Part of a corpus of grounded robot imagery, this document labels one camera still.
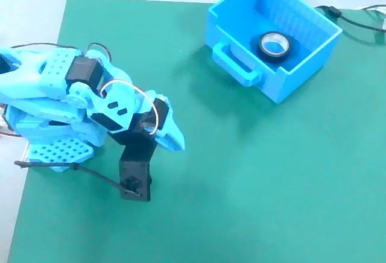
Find blue gripper body with servo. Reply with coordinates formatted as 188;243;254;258
89;78;173;135

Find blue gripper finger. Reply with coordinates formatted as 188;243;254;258
163;114;186;150
156;135;185;153

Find black electrical tape roll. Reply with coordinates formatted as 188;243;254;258
256;30;293;64

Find green mat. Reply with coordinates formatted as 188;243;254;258
5;0;386;263

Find white looped gripper wire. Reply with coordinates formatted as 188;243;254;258
101;78;160;136

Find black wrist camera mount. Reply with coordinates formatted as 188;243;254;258
108;124;159;203

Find black camera cable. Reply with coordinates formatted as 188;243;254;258
14;160;142;197

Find thin black arm wire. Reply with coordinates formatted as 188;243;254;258
8;42;112;62

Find red and white wires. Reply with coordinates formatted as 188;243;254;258
0;124;24;139

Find blue plastic box with handle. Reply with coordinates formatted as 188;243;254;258
206;0;344;104

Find black cable with inline plug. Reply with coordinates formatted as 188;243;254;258
315;5;386;31

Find thin black cable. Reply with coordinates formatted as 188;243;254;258
360;3;386;12

